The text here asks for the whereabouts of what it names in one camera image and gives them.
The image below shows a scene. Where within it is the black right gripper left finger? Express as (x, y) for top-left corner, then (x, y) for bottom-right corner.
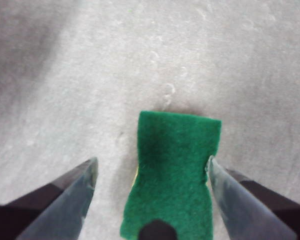
(0, 156), (99, 240)

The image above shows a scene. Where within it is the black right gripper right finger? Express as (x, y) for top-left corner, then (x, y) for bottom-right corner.
(206, 154), (300, 240)

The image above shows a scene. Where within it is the yellow sponge with green scourer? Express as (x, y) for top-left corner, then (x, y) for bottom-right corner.
(119, 110), (222, 238)

